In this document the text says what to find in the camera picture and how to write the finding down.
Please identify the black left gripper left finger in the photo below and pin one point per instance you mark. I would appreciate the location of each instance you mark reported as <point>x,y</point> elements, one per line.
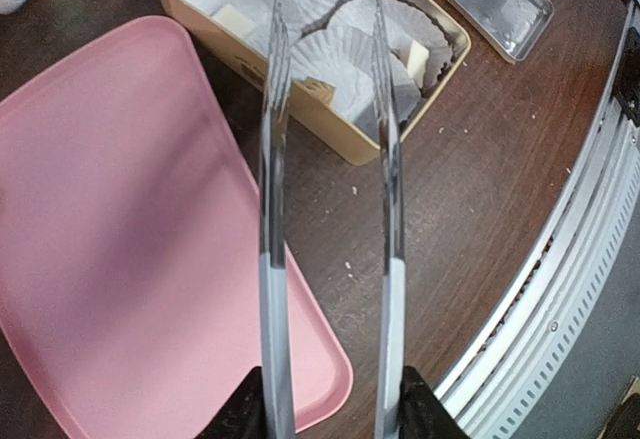
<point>242,416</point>

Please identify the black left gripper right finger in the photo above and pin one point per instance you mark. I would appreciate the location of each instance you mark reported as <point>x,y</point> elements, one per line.
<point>421,414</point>

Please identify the white ridged chocolate square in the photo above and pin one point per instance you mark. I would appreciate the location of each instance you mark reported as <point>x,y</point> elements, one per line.
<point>416,60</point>

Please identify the white chocolate bar piece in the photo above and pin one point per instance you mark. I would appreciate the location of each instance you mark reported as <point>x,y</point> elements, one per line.
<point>232,20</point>

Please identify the light brown chocolate square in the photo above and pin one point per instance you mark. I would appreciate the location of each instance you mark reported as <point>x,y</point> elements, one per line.
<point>320,90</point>

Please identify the pink plastic tray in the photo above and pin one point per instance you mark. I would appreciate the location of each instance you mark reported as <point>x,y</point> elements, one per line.
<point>129,238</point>

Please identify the tan tin box base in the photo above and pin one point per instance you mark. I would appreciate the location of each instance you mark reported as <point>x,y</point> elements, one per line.
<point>345,139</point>

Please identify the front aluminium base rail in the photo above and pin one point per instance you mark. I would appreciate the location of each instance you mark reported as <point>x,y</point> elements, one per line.
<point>513,359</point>

